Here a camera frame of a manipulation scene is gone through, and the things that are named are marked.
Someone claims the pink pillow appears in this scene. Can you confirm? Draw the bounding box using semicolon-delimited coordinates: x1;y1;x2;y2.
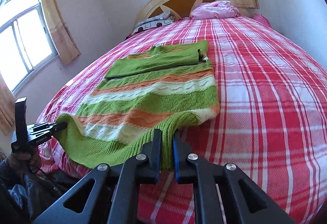
189;1;240;20

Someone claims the yellow side curtain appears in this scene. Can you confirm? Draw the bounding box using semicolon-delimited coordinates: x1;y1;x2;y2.
40;0;81;64
0;75;16;136

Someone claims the cream wooden headboard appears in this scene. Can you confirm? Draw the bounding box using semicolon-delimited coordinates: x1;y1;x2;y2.
135;0;237;23

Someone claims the left hand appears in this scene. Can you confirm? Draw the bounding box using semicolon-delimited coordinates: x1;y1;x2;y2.
8;148;41;174

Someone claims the black leather jacket sleeve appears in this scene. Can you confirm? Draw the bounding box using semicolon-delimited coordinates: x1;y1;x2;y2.
1;157;79;223

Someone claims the green orange white knit sweater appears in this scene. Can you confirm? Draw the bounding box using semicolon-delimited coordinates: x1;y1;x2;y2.
56;40;220;168

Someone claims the red white plaid bedspread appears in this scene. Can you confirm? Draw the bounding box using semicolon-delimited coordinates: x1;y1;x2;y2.
38;16;326;223

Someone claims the yellow side curtain near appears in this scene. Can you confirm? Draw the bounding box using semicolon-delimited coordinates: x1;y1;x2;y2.
0;75;16;136

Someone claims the side window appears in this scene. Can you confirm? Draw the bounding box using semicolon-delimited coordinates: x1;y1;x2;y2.
1;0;58;92

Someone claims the pink cloth by wall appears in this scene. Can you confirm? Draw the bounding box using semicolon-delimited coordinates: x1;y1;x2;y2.
252;13;272;28

